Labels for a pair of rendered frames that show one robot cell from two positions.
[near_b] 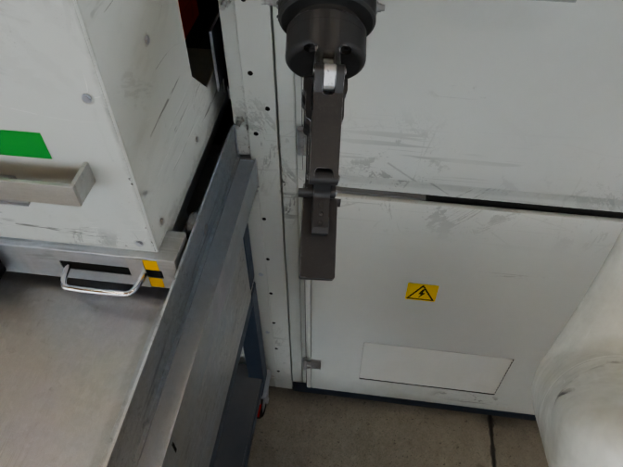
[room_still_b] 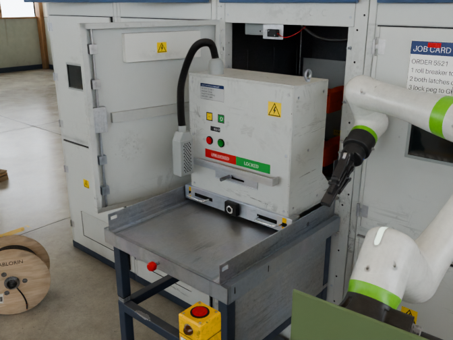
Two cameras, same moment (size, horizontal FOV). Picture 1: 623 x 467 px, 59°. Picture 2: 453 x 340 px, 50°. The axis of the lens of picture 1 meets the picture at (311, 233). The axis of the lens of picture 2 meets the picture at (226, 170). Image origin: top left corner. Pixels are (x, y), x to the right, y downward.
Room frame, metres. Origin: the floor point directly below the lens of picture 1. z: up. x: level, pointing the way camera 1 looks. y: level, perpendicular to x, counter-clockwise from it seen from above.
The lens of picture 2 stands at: (-1.01, -0.51, 1.65)
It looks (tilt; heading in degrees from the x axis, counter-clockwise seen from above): 19 degrees down; 34
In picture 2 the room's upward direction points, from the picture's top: straight up
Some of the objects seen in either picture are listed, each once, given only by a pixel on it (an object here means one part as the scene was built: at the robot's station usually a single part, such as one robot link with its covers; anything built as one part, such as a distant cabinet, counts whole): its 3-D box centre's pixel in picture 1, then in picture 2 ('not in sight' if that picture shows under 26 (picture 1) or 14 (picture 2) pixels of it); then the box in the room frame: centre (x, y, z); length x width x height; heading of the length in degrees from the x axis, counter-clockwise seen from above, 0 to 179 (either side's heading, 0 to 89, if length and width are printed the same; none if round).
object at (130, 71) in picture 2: not in sight; (158, 112); (0.51, 0.86, 1.21); 0.63 x 0.07 x 0.74; 161
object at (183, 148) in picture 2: not in sight; (183, 152); (0.42, 0.65, 1.09); 0.08 x 0.05 x 0.17; 173
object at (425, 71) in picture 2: not in sight; (430, 75); (0.65, -0.18, 1.43); 0.15 x 0.01 x 0.21; 82
